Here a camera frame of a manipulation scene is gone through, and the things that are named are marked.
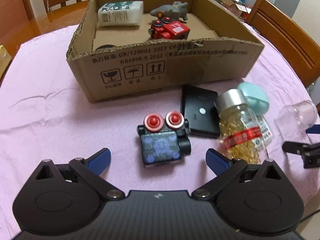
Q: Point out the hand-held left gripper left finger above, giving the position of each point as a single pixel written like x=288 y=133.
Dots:
x=100 y=161

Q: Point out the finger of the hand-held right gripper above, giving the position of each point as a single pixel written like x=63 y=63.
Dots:
x=313 y=129
x=310 y=152

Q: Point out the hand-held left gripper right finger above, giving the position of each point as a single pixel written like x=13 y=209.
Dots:
x=217 y=162

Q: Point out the clear plastic jar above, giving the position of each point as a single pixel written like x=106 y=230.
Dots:
x=297 y=115

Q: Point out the dark blue toy truck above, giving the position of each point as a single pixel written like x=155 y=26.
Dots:
x=160 y=147

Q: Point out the cardboard box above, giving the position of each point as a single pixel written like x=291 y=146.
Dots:
x=175 y=70

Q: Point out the red toy train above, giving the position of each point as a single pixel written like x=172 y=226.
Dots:
x=175 y=31

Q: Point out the white bottle with green label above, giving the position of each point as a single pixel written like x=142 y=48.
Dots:
x=120 y=13

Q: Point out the grey elephant toy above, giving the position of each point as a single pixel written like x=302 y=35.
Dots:
x=167 y=11

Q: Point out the capsule bottle with silver cap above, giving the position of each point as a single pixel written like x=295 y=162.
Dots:
x=240 y=135

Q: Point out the black power bank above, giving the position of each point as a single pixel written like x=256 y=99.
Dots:
x=200 y=120

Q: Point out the mint green case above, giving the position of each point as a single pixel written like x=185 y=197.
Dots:
x=257 y=97

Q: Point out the pink cloth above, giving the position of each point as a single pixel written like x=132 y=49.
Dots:
x=50 y=120

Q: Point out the black round object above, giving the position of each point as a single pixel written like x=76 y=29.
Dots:
x=105 y=47

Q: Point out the grey refrigerator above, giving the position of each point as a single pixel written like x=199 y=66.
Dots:
x=287 y=0

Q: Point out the gold tissue pack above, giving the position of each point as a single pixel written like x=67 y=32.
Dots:
x=3 y=60

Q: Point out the open floor carton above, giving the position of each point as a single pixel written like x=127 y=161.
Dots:
x=235 y=7

